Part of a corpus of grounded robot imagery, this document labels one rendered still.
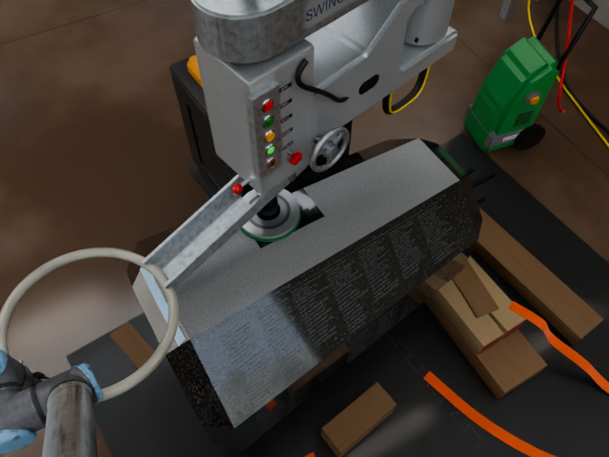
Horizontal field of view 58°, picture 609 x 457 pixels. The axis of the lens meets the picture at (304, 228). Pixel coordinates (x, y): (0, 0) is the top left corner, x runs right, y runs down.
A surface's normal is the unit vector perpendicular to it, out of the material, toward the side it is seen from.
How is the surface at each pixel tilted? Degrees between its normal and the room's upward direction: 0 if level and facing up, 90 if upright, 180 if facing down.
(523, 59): 34
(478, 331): 0
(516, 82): 73
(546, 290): 0
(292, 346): 45
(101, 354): 0
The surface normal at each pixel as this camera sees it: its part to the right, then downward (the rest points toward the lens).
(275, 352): 0.40, 0.11
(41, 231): 0.00, -0.55
